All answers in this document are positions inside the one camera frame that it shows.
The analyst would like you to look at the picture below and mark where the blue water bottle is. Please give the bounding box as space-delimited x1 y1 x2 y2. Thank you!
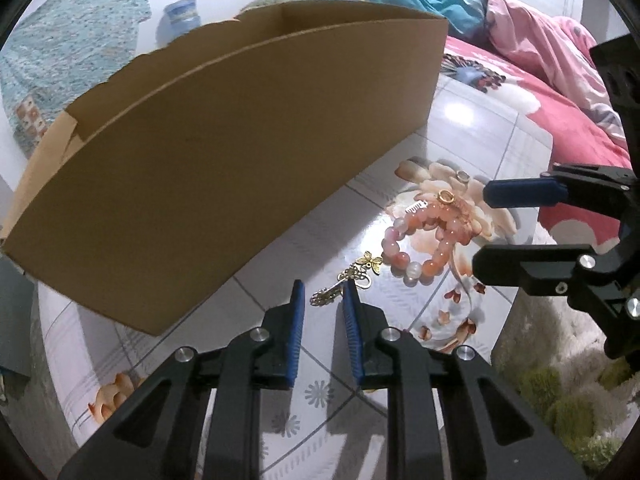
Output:
164 0 202 41

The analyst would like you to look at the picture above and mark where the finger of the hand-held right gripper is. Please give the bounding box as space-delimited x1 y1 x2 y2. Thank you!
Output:
472 243 640 322
483 163 640 221

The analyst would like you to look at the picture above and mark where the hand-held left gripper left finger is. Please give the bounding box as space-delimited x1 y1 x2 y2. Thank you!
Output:
59 280 307 480

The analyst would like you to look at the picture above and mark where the brown cardboard box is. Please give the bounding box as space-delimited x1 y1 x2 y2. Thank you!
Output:
0 0 449 337

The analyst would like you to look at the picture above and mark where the pink orange bead bracelet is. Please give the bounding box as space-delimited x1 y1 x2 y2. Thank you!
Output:
381 202 474 286

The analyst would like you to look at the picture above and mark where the pink floral blanket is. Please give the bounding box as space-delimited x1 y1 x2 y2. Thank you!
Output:
440 35 637 247

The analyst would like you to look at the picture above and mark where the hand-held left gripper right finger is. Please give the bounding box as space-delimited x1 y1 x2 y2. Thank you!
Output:
341 280 589 480

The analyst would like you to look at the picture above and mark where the turquoise patterned hanging cloth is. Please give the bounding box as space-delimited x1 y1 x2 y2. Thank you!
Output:
0 0 152 154

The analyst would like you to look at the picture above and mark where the gold butterfly charm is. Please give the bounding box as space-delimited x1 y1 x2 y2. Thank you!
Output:
310 251 385 307

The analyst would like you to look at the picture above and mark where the olive grey cushion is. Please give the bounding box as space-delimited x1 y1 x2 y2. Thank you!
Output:
240 0 321 14

